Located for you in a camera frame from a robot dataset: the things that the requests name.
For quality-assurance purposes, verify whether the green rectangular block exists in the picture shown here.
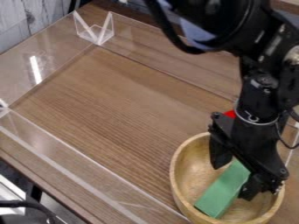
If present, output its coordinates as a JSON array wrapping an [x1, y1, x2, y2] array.
[[194, 160, 250, 219]]

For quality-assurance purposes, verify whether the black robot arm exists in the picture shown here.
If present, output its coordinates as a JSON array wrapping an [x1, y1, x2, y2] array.
[[144, 0, 299, 200]]

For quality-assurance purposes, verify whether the black cable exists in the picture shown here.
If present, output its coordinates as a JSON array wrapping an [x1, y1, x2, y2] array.
[[0, 199, 57, 224]]

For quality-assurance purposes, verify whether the red plush strawberry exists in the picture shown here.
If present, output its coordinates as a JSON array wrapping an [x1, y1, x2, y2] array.
[[224, 110, 236, 118]]

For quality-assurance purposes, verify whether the black table leg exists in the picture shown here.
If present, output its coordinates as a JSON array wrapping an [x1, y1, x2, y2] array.
[[29, 185, 43, 202]]

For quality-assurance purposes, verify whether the brown wooden bowl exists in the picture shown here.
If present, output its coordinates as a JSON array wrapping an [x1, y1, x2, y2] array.
[[170, 133, 286, 224]]

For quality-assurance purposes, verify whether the clear acrylic enclosure wall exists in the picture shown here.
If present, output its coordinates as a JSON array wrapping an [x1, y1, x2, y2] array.
[[0, 10, 299, 224]]

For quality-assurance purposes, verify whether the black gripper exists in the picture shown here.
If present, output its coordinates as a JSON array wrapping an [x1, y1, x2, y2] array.
[[208, 112, 290, 201]]

